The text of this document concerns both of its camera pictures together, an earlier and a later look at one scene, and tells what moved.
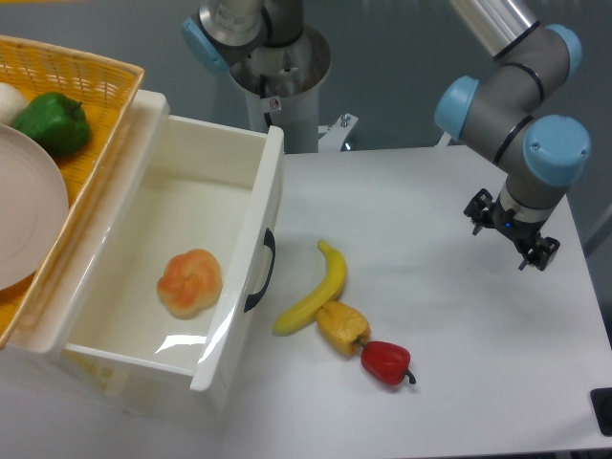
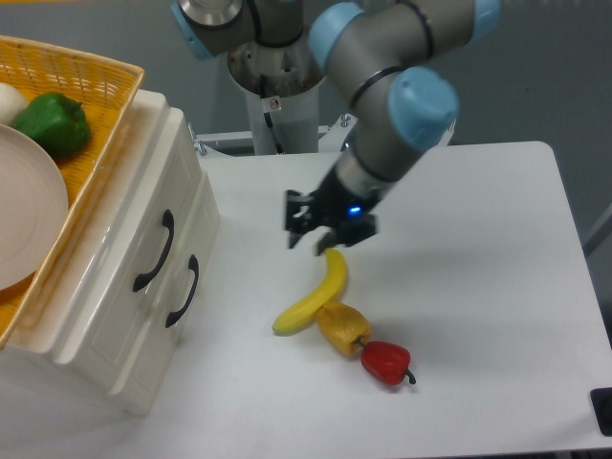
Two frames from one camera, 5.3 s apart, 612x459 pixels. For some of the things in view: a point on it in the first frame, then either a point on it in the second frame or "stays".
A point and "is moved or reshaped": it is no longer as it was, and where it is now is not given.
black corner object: x=601 y=404 stays
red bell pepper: x=389 y=361 stays
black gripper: x=523 y=234 to x=331 y=204
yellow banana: x=328 y=296 stays
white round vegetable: x=11 y=104 stays
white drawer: x=177 y=266 is moved or reshaped
